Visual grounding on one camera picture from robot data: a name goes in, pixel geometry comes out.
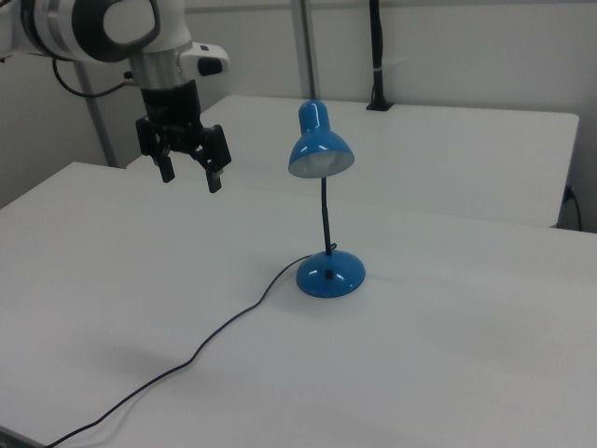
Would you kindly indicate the black camera pole with clamp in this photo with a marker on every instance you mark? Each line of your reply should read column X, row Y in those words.
column 377, row 46

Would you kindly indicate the blue gooseneck desk lamp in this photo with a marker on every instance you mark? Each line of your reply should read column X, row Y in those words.
column 331, row 276

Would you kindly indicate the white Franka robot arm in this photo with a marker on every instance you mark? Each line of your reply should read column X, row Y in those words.
column 56, row 28

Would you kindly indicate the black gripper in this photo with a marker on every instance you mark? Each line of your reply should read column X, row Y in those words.
column 170, row 107

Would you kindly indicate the grey metal partition post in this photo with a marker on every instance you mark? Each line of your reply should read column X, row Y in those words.
column 305, row 46
column 98, row 126

